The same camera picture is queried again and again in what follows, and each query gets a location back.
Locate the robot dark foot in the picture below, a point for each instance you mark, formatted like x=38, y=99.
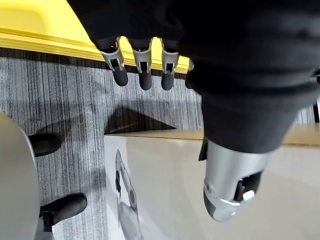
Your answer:
x=66, y=207
x=45, y=145

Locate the robot dark right foot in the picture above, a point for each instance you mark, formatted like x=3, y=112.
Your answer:
x=45, y=145

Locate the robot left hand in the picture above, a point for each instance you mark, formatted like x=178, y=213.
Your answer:
x=225, y=50

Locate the yellow shelf board low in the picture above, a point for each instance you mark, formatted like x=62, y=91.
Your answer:
x=37, y=37

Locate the robot dark left foot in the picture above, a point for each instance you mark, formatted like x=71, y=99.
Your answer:
x=66, y=207

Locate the white printed cardboard box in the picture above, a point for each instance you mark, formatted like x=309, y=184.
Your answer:
x=180, y=190

